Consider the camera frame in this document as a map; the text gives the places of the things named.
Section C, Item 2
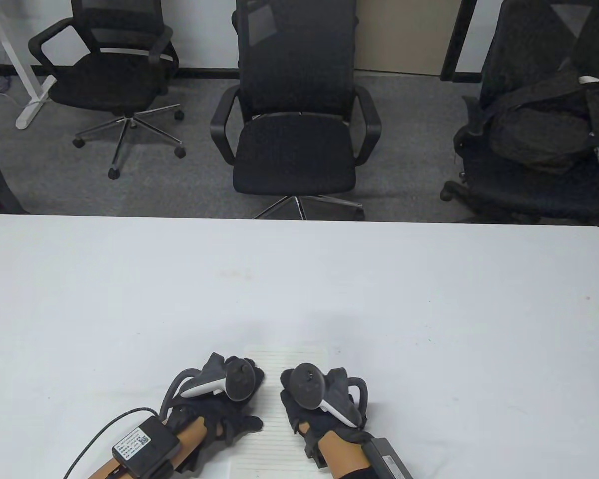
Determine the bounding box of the white desk leg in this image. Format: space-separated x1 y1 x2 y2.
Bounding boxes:
0 10 58 130

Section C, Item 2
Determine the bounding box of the black wrist strap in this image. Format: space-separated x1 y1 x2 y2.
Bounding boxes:
150 452 181 479
338 465 380 479

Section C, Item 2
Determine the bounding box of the black chair holding bag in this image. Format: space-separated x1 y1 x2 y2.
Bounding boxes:
440 0 599 224

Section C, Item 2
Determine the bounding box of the grey white handheld controller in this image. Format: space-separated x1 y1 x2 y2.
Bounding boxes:
161 352 256 417
286 363 369 429

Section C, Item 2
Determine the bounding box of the person's left hand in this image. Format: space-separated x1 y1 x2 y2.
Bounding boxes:
167 355 266 450

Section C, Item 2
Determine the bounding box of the beige door panel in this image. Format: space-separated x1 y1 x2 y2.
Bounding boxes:
354 0 464 77

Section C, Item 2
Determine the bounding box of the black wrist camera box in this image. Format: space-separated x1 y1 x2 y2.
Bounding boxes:
112 417 181 477
362 437 416 479

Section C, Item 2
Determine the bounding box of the black high-back mesh chair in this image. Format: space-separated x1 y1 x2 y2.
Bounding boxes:
210 0 382 221

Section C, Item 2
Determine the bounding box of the white lined paper sheet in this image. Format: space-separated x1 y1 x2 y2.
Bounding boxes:
228 348 330 479

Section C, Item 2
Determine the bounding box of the black door frame post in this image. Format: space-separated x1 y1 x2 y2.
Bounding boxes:
439 0 483 83

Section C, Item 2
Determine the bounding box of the person's right hand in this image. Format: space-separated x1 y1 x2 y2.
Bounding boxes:
280 368 375 452

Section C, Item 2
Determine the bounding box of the black bag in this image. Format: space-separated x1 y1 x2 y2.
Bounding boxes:
467 67 599 175

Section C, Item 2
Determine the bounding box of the person's right forearm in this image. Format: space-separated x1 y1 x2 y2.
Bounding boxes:
318 431 376 479

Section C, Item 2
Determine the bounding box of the black chair with chrome base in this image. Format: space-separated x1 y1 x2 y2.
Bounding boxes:
28 0 187 180

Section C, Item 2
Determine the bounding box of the black braided cable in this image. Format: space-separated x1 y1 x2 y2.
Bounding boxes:
62 407 160 479

